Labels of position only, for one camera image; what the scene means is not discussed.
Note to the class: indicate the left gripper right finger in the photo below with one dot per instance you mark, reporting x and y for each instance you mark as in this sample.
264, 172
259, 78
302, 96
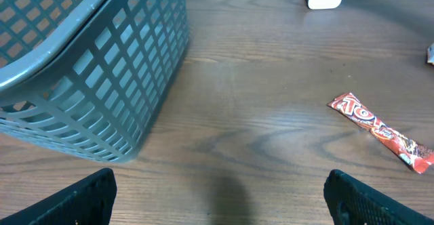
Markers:
352, 202

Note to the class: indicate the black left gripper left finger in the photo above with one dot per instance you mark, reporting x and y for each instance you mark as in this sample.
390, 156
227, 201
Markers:
88, 201

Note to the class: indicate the red Top snack bar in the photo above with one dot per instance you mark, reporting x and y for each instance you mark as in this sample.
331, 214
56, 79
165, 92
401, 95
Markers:
411, 152

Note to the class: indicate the orange white snack packet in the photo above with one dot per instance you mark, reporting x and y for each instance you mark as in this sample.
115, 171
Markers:
430, 54

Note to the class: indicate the grey plastic shopping basket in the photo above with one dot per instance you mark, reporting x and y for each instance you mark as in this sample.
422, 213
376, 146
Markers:
88, 77

